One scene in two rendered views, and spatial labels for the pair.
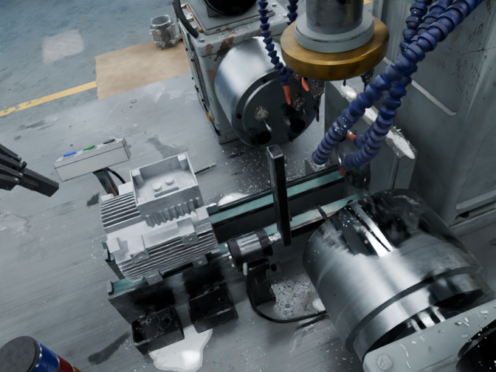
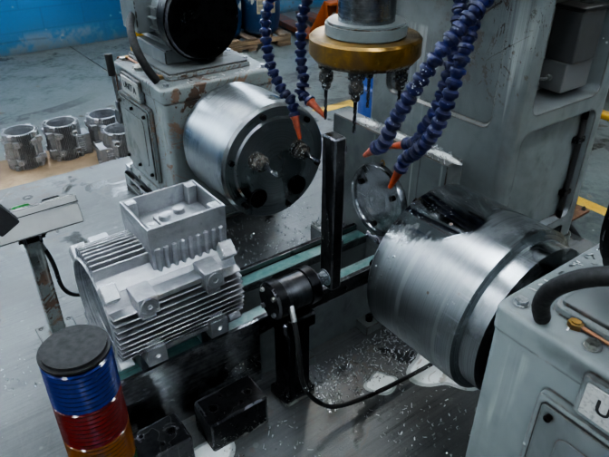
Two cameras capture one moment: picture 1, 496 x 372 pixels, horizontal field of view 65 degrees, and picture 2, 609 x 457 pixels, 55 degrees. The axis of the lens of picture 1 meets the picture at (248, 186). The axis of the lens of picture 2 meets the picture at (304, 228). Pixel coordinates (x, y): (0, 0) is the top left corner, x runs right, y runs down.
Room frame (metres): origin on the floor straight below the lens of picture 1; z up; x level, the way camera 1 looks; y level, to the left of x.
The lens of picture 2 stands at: (-0.21, 0.31, 1.56)
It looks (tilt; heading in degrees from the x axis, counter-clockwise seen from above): 32 degrees down; 334
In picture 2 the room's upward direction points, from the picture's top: straight up
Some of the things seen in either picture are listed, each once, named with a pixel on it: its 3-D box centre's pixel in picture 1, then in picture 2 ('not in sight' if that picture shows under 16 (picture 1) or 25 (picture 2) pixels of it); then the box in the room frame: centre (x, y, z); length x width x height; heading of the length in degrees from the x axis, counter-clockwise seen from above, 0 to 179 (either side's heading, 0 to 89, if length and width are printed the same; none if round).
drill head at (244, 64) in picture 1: (259, 83); (239, 140); (0.95, -0.09, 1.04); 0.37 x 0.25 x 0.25; 10
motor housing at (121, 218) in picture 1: (162, 224); (158, 284); (0.54, 0.20, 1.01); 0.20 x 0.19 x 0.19; 101
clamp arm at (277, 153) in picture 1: (280, 201); (331, 216); (0.45, -0.05, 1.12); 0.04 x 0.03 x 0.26; 100
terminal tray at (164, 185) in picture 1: (167, 189); (174, 224); (0.55, 0.16, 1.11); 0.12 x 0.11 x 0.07; 101
